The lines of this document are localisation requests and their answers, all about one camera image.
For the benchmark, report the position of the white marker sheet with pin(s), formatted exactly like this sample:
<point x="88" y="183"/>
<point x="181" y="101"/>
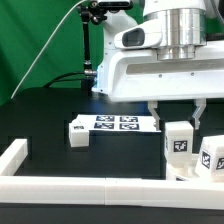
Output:
<point x="120" y="123"/>

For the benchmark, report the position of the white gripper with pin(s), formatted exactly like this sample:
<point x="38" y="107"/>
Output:
<point x="136" y="73"/>

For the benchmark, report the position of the black camera on mount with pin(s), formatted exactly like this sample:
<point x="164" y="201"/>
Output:
<point x="113" y="4"/>

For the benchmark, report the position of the white fence wall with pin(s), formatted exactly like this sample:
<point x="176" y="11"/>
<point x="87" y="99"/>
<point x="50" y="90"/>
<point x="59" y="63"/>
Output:
<point x="13" y="157"/>
<point x="106" y="191"/>

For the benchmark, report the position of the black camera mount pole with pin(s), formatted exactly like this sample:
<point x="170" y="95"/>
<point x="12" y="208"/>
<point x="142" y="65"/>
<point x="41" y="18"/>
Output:
<point x="90" y="13"/>

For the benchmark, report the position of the white left fence wall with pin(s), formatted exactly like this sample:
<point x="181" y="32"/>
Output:
<point x="13" y="157"/>

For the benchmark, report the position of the white front fence wall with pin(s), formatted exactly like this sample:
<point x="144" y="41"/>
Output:
<point x="106" y="191"/>

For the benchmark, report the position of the white round stool seat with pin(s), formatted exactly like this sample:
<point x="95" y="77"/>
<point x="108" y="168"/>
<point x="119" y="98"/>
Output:
<point x="184" y="173"/>

